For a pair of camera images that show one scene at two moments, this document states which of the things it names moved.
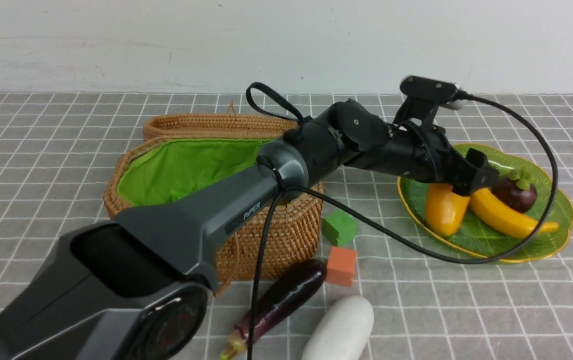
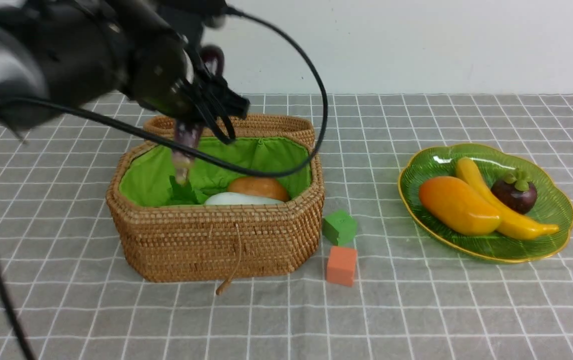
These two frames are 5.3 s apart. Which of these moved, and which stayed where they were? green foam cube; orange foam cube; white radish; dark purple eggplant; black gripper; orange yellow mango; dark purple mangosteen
Moved: black gripper; white radish; dark purple eggplant; orange yellow mango
Stayed: dark purple mangosteen; orange foam cube; green foam cube
